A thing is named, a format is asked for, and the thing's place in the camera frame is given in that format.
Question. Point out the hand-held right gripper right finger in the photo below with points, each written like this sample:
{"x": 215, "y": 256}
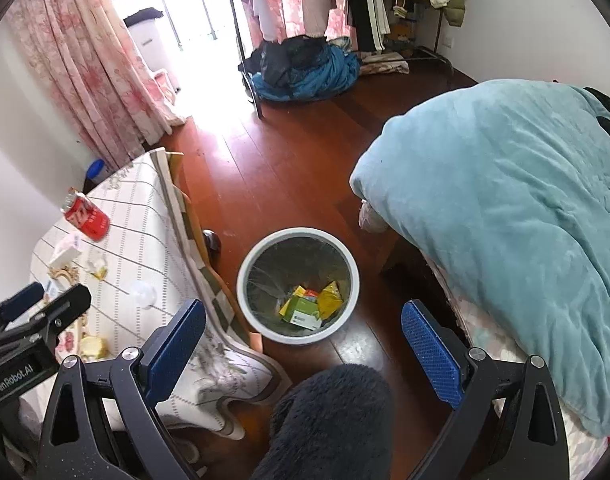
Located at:
{"x": 431, "y": 355}

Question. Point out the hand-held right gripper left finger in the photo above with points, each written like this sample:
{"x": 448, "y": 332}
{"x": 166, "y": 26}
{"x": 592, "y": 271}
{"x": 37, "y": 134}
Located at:
{"x": 174, "y": 355}

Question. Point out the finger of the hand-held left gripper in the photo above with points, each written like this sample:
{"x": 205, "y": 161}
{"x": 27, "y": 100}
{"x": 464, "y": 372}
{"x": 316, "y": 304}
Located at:
{"x": 67, "y": 305}
{"x": 24, "y": 296}

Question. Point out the white round trash bin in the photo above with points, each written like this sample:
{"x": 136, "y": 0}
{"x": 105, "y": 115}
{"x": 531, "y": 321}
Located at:
{"x": 297, "y": 234}

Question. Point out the small yellow wrapper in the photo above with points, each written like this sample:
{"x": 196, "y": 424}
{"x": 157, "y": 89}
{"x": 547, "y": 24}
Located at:
{"x": 99, "y": 267}

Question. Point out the pale yellow food piece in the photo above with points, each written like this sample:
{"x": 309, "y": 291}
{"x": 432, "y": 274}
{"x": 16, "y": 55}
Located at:
{"x": 94, "y": 348}

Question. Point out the clear plastic lid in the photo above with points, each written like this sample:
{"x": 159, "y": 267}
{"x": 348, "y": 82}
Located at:
{"x": 142, "y": 294}

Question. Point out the red soda can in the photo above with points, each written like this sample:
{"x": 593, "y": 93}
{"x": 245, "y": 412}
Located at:
{"x": 87, "y": 220}

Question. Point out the yellow snack packet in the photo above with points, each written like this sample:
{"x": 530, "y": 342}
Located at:
{"x": 331, "y": 300}

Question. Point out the white checkered tablecloth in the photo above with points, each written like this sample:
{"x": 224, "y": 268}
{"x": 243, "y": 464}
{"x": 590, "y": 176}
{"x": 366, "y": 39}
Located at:
{"x": 145, "y": 220}

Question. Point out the dark round knob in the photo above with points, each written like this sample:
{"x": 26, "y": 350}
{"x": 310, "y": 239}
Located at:
{"x": 212, "y": 244}

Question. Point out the dark fuzzy slipper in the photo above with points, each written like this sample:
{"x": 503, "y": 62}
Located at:
{"x": 330, "y": 425}

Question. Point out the green cardboard box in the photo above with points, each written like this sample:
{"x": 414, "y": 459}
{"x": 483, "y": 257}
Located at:
{"x": 301, "y": 311}

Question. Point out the blue capped bottle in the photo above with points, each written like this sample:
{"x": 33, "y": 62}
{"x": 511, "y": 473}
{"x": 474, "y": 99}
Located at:
{"x": 96, "y": 170}

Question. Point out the teal fleece blanket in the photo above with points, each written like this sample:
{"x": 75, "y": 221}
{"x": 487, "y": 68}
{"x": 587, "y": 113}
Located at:
{"x": 485, "y": 185}

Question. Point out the pink floral curtain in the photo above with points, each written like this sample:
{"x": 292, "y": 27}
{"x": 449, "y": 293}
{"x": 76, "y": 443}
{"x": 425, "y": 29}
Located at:
{"x": 285, "y": 10}
{"x": 85, "y": 60}

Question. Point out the white cabinet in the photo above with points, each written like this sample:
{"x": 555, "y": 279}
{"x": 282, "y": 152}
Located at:
{"x": 152, "y": 45}

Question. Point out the floral cloth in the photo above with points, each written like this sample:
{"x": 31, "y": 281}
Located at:
{"x": 385, "y": 66}

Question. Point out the blue crumpled cloth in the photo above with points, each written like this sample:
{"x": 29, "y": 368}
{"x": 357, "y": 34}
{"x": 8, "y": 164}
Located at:
{"x": 325, "y": 77}

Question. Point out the black cloth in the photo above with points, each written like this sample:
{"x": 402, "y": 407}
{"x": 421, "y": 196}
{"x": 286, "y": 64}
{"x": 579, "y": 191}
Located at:
{"x": 607, "y": 115}

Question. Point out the metal drying rack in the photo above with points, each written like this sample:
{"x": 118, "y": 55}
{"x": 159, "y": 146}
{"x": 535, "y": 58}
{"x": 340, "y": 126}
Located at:
{"x": 170, "y": 15}

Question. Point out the black clothes pile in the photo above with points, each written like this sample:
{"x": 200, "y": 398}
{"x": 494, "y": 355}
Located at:
{"x": 285, "y": 57}

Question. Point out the black clothes rack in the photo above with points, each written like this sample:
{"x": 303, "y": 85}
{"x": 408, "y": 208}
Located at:
{"x": 240, "y": 35}

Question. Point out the black white-striped pants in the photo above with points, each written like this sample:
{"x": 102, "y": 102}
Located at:
{"x": 367, "y": 10}

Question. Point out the pink hanging garment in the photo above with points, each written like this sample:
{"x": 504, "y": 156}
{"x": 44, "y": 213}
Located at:
{"x": 317, "y": 0}

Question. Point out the gold ornate frame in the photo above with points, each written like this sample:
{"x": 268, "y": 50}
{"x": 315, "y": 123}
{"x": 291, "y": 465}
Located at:
{"x": 61, "y": 277}

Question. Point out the white wall socket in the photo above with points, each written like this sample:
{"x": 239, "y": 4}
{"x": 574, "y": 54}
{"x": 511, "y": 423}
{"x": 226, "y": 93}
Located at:
{"x": 449, "y": 42}

